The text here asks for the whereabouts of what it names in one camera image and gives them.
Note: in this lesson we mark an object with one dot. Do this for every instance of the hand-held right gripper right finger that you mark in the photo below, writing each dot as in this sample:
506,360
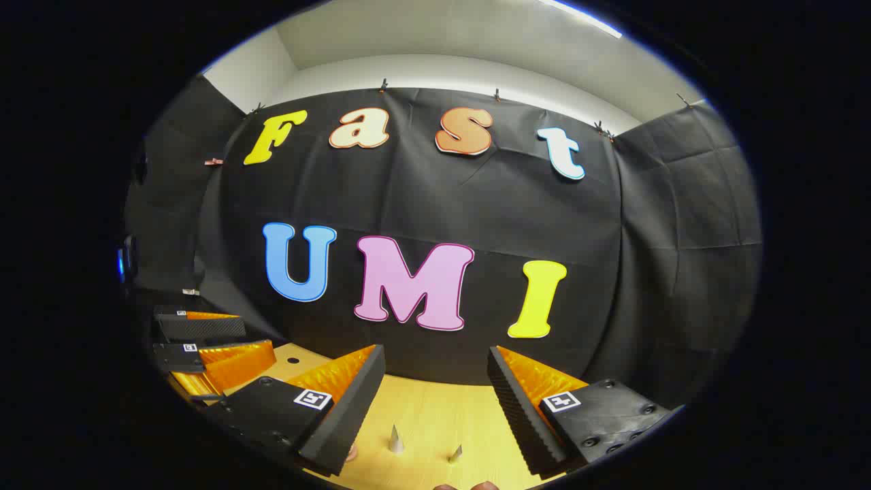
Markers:
517,408

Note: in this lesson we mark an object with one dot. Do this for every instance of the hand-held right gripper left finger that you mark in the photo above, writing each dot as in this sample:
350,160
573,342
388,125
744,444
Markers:
350,408

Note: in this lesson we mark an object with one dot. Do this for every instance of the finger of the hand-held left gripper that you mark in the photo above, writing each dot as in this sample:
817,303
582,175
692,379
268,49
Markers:
204,329
178,357

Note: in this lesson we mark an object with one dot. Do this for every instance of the small pink cosmetic bottle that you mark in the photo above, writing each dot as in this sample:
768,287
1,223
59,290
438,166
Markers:
352,453

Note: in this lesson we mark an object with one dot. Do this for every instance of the dark device with blue light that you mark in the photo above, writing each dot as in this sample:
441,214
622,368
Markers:
124,262

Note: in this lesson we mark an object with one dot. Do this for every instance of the black backdrop cloth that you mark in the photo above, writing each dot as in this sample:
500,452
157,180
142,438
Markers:
476,211

